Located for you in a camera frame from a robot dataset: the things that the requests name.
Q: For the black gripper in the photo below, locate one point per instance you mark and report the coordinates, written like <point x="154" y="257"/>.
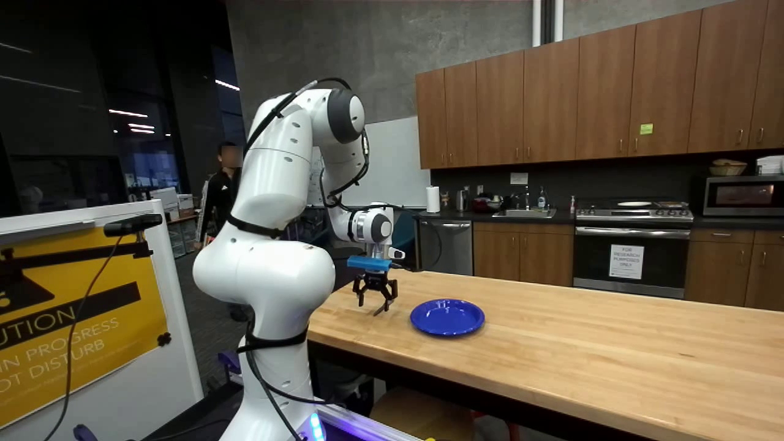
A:
<point x="376" y="281"/>

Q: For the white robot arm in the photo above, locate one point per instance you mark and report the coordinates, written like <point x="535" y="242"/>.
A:
<point x="271" y="270"/>

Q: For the blue plastic plate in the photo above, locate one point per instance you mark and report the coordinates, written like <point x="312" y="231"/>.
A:
<point x="447" y="317"/>

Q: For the stainless steel dishwasher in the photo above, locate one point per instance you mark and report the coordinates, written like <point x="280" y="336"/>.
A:
<point x="443" y="246"/>

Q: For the white paper towel roll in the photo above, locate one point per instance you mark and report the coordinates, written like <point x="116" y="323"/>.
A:
<point x="431" y="199"/>

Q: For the white whiteboard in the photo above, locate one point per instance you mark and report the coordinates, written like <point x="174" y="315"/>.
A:
<point x="401" y="162"/>

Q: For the purple lit controller box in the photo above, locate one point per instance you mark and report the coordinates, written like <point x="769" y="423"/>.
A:
<point x="343" y="424"/>

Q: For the dark red cooking pot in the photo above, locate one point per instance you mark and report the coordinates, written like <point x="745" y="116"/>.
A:
<point x="489" y="204"/>

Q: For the wide wooden base cabinet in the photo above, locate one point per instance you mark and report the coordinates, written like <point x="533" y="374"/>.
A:
<point x="522" y="254"/>

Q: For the kitchen sink with faucet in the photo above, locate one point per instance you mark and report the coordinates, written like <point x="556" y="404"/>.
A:
<point x="530" y="215"/>

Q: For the person in black jacket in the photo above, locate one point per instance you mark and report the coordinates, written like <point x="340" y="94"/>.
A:
<point x="219" y="198"/>

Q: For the clear soap bottle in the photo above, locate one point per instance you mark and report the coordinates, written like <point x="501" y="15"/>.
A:
<point x="543" y="199"/>

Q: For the white paper notice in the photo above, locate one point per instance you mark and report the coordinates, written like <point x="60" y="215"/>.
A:
<point x="626" y="261"/>

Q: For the stainless steel oven range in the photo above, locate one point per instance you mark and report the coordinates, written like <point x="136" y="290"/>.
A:
<point x="633" y="223"/>

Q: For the yellow caution sign board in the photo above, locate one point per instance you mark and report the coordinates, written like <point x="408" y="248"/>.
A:
<point x="82" y="326"/>

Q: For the green cabinet sticker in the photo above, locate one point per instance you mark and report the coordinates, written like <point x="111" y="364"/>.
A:
<point x="644" y="129"/>

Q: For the narrow wooden base cabinet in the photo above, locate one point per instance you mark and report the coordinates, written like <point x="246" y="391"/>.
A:
<point x="736" y="265"/>

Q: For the tan bowl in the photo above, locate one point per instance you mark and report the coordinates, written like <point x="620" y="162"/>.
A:
<point x="726" y="168"/>

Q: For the black microwave oven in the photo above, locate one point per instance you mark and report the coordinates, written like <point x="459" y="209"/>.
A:
<point x="742" y="198"/>

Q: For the white container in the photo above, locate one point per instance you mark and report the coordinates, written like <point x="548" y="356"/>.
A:
<point x="769" y="165"/>

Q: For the white wall outlet plate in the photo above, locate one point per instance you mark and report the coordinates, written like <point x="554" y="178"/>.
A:
<point x="517" y="179"/>

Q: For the black stereo camera bar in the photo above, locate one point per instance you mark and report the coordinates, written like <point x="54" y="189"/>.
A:
<point x="132" y="223"/>

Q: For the long wooden wall cabinets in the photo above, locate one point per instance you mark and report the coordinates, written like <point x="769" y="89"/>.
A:
<point x="571" y="100"/>

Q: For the white wall pipe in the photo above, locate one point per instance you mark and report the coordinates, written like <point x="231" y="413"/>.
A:
<point x="536" y="21"/>
<point x="560" y="21"/>

